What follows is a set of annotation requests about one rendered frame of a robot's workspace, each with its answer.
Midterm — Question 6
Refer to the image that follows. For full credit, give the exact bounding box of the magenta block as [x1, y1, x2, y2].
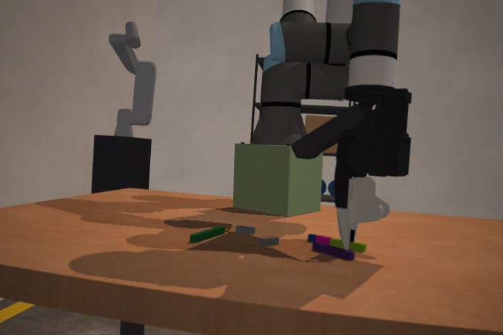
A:
[316, 235, 331, 245]

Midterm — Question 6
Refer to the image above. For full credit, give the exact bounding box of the purple rod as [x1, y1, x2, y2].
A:
[312, 242, 355, 261]

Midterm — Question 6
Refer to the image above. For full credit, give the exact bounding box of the lime green rod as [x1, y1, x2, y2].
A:
[330, 238, 367, 253]

